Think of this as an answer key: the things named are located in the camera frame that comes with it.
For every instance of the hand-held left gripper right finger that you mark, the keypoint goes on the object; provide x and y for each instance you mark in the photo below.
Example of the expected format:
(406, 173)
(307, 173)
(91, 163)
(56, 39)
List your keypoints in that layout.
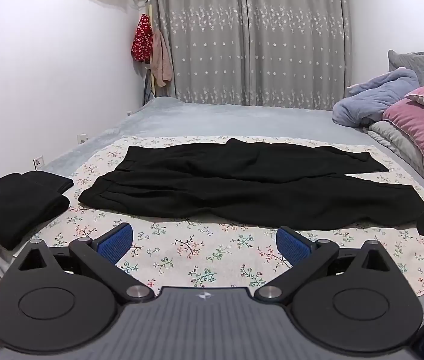
(291, 245)

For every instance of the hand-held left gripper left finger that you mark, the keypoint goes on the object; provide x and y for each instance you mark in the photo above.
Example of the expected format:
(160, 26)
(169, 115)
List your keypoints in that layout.
(116, 242)

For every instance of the black pants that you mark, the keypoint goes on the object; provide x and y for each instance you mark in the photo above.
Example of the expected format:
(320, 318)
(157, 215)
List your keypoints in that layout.
(234, 195)
(13, 210)
(54, 182)

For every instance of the folded black pants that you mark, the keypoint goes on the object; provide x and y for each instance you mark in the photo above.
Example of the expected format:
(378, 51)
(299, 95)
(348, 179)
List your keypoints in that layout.
(54, 182)
(13, 210)

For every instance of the floral cloth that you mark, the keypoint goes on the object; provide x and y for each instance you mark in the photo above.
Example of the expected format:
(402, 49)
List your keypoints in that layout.
(197, 251)

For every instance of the grey quilt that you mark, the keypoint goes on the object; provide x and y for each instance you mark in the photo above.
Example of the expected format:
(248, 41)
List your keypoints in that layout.
(396, 142)

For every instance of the pink pillow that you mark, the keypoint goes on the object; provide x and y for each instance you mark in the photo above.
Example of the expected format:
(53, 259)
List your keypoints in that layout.
(422, 127)

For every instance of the grey bed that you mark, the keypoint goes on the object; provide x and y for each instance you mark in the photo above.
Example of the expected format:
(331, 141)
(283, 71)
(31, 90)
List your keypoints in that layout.
(234, 120)

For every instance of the blue-grey blanket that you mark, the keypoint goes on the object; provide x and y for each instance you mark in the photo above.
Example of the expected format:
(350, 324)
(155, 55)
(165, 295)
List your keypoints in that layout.
(377, 97)

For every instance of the grey pillow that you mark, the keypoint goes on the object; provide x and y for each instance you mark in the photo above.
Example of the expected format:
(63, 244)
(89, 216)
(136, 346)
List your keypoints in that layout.
(407, 60)

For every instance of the pink garment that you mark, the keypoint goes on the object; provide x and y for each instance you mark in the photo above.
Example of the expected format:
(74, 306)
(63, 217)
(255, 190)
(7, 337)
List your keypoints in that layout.
(161, 60)

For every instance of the red floral garment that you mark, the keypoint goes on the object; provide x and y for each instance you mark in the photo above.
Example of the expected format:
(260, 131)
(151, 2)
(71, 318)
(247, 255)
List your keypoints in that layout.
(142, 41)

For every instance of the grey star curtain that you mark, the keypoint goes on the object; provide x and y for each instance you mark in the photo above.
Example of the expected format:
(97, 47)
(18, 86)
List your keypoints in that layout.
(253, 45)

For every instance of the wooden stick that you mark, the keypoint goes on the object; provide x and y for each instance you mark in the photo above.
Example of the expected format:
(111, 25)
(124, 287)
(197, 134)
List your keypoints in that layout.
(151, 11)

